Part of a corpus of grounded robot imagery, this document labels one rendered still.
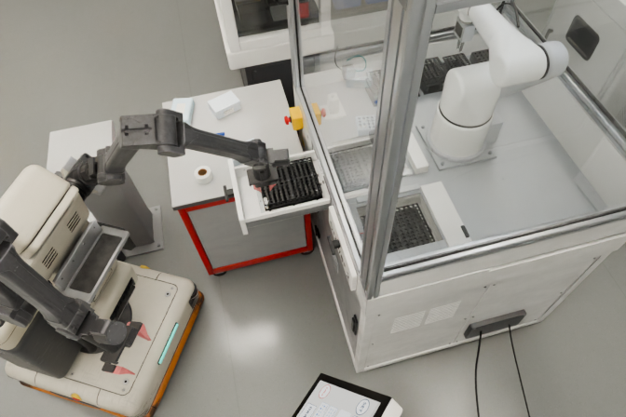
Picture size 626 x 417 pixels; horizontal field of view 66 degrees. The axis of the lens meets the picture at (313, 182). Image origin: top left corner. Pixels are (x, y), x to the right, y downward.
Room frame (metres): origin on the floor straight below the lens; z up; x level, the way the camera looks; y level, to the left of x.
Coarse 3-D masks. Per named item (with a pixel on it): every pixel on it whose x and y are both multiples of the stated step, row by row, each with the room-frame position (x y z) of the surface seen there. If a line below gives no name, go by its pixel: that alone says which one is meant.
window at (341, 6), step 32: (320, 0) 1.12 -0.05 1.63; (352, 0) 0.87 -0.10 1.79; (384, 0) 0.70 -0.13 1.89; (320, 32) 1.13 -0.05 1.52; (352, 32) 0.86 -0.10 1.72; (384, 32) 0.69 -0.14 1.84; (320, 64) 1.14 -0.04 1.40; (352, 64) 0.85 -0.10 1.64; (320, 96) 1.15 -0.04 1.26; (352, 96) 0.84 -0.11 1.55; (320, 128) 1.16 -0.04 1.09; (352, 128) 0.83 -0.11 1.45; (352, 160) 0.82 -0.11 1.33; (352, 192) 0.80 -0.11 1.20; (352, 224) 0.78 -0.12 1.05
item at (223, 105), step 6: (222, 96) 1.66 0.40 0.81; (228, 96) 1.65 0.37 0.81; (234, 96) 1.65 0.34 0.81; (210, 102) 1.62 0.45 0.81; (216, 102) 1.61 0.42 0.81; (222, 102) 1.61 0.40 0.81; (228, 102) 1.61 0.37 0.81; (234, 102) 1.61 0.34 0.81; (210, 108) 1.62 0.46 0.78; (216, 108) 1.58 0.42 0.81; (222, 108) 1.58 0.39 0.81; (228, 108) 1.59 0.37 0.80; (234, 108) 1.60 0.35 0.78; (240, 108) 1.62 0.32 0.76; (216, 114) 1.56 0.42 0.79; (222, 114) 1.57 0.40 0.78
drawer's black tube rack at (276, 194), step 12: (288, 168) 1.14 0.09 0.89; (300, 168) 1.13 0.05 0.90; (312, 168) 1.13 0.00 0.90; (288, 180) 1.08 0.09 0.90; (300, 180) 1.11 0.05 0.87; (312, 180) 1.08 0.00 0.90; (264, 192) 1.06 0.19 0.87; (276, 192) 1.03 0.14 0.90; (288, 192) 1.05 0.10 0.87; (300, 192) 1.04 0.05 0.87; (312, 192) 1.02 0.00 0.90; (276, 204) 1.00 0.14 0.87; (288, 204) 0.99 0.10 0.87
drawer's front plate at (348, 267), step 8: (336, 216) 0.89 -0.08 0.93; (336, 224) 0.86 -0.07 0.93; (336, 232) 0.83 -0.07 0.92; (344, 240) 0.79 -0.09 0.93; (344, 248) 0.76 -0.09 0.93; (344, 256) 0.74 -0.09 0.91; (344, 264) 0.74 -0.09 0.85; (352, 264) 0.70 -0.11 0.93; (352, 272) 0.67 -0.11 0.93; (352, 280) 0.66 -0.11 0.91; (352, 288) 0.66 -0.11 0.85
